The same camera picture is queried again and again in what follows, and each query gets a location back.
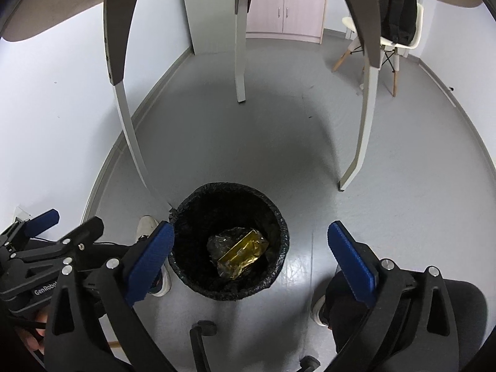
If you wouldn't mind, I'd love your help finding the person's left white shoe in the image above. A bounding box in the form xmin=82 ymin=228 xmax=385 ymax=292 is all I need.
xmin=136 ymin=215 xmax=172 ymax=297

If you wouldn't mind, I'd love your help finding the crumpled gold foil wrapper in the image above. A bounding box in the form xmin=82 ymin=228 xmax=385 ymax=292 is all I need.
xmin=216 ymin=229 xmax=270 ymax=280

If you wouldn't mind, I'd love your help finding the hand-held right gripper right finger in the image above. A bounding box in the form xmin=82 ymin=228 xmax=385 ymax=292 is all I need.
xmin=327 ymin=221 xmax=460 ymax=372

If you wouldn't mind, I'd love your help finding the person's left hand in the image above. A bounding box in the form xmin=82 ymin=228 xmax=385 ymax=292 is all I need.
xmin=17 ymin=310 xmax=49 ymax=355

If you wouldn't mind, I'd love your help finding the black office chair base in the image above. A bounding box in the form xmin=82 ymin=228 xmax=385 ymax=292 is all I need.
xmin=189 ymin=320 xmax=321 ymax=372

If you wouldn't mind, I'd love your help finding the pink drawer cabinet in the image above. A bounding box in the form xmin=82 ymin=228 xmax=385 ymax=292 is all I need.
xmin=245 ymin=0 xmax=329 ymax=44

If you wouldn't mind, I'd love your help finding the crumpled clear plastic wrap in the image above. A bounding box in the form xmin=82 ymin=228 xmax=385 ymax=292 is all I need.
xmin=206 ymin=227 xmax=249 ymax=265

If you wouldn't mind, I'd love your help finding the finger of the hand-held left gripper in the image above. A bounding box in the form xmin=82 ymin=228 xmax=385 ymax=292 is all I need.
xmin=0 ymin=209 xmax=60 ymax=258
xmin=10 ymin=217 xmax=105 ymax=276

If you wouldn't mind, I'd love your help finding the round wooden table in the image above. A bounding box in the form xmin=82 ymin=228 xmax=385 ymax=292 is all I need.
xmin=0 ymin=0 xmax=483 ymax=213

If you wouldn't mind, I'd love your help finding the trash bin with black bag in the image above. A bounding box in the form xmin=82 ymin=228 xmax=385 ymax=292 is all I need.
xmin=168 ymin=182 xmax=290 ymax=302

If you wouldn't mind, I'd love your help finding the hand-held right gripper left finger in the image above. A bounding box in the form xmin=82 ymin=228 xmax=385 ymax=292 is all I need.
xmin=44 ymin=221 xmax=179 ymax=372

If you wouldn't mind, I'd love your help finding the white shell chair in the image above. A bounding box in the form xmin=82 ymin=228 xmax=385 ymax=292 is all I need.
xmin=332 ymin=4 xmax=424 ymax=97

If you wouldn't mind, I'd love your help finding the black backpack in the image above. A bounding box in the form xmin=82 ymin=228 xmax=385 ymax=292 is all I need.
xmin=375 ymin=0 xmax=419 ymax=45

